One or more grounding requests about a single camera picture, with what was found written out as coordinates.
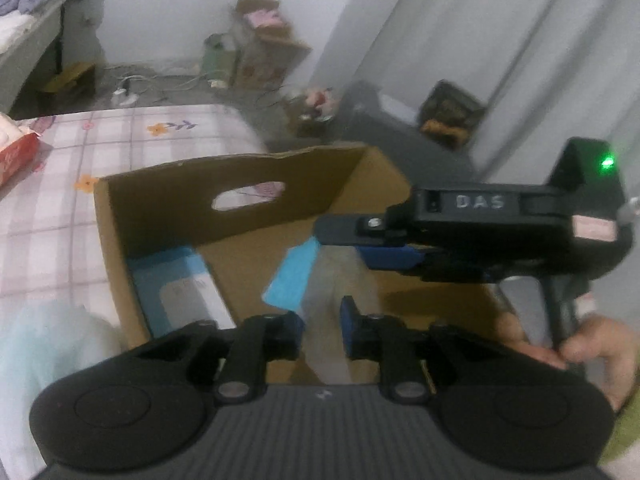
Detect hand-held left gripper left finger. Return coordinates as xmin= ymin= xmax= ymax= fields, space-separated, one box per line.
xmin=131 ymin=310 xmax=306 ymax=406

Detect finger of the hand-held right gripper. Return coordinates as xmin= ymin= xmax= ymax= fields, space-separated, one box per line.
xmin=356 ymin=246 xmax=427 ymax=274
xmin=314 ymin=212 xmax=408 ymax=249

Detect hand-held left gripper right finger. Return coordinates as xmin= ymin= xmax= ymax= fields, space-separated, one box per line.
xmin=340 ymin=296 xmax=507 ymax=405

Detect light blue clear packet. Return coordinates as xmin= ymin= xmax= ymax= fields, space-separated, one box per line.
xmin=262 ymin=237 xmax=381 ymax=386

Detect brown cardboard box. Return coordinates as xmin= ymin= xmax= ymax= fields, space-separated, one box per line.
xmin=92 ymin=144 xmax=533 ymax=387

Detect person's right hand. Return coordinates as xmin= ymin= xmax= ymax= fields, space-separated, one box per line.
xmin=495 ymin=310 xmax=640 ymax=412

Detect dark grey case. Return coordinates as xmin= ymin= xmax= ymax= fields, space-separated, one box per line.
xmin=331 ymin=80 xmax=478 ymax=177

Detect dark storage box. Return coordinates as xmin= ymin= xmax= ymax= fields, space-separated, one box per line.
xmin=417 ymin=80 xmax=489 ymax=150

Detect pink plush toy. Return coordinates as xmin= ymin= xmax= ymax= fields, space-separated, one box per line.
xmin=299 ymin=85 xmax=340 ymax=124

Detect blue and white packet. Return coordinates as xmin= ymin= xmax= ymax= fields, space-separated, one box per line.
xmin=127 ymin=246 xmax=239 ymax=339

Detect white curtain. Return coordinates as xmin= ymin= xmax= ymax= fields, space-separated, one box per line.
xmin=309 ymin=0 xmax=640 ymax=163

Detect small cardboard box pink contents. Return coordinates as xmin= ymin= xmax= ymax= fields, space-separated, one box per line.
xmin=231 ymin=0 xmax=314 ymax=92

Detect green bag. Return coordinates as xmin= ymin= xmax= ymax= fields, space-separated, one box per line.
xmin=201 ymin=32 xmax=239 ymax=87

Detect plaid floral bed sheet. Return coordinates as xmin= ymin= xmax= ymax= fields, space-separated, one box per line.
xmin=0 ymin=103 xmax=271 ymax=311

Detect white plastic bag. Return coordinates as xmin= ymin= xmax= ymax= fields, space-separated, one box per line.
xmin=0 ymin=299 xmax=127 ymax=480

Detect yellow-brown low stool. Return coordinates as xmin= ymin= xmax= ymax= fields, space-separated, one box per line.
xmin=40 ymin=62 xmax=97 ymax=97

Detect red tissue pack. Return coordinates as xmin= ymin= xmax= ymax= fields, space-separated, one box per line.
xmin=0 ymin=112 xmax=44 ymax=187

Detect white cable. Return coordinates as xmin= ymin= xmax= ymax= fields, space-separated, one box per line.
xmin=119 ymin=71 xmax=213 ymax=95

